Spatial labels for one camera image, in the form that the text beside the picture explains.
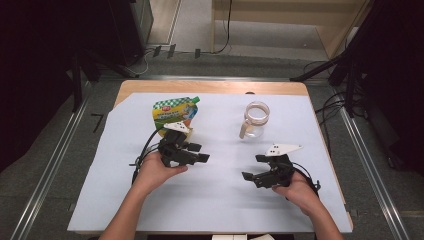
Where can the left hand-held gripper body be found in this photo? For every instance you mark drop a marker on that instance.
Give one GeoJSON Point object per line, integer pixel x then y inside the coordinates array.
{"type": "Point", "coordinates": [173, 148]}

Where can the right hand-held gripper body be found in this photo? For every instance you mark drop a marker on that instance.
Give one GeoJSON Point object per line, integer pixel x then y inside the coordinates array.
{"type": "Point", "coordinates": [280, 175]}

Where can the person's left hand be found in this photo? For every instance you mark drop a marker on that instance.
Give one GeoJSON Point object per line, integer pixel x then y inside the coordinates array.
{"type": "Point", "coordinates": [153, 173]}

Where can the clear glass jar hinged lid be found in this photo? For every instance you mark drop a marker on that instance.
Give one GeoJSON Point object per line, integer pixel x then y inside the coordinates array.
{"type": "Point", "coordinates": [253, 130]}

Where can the yellow green spouted pouch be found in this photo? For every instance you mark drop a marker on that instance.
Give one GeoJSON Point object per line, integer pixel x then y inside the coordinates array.
{"type": "Point", "coordinates": [173, 111]}

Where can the black metal stand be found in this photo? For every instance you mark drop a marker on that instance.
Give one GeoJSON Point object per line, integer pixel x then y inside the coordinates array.
{"type": "Point", "coordinates": [77, 83]}

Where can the light wooden shelf unit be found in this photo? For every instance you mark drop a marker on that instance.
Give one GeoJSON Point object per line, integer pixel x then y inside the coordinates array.
{"type": "Point", "coordinates": [333, 30]}

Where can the dark curtain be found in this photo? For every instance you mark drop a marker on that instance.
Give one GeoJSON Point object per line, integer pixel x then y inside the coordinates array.
{"type": "Point", "coordinates": [33, 66]}
{"type": "Point", "coordinates": [400, 83]}

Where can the person's right hand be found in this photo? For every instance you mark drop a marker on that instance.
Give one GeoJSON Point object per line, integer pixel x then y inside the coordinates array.
{"type": "Point", "coordinates": [301, 193]}

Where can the black tripod stand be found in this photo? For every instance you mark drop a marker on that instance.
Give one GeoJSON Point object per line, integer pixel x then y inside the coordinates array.
{"type": "Point", "coordinates": [350, 50]}

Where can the white table sheet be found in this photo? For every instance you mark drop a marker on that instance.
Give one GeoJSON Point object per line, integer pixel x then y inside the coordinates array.
{"type": "Point", "coordinates": [216, 200]}

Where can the black cabinet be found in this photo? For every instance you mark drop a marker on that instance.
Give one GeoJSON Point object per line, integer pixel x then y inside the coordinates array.
{"type": "Point", "coordinates": [133, 30]}

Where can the metal floor rail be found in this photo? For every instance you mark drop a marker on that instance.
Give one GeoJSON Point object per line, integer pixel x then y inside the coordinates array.
{"type": "Point", "coordinates": [50, 170]}
{"type": "Point", "coordinates": [373, 166]}

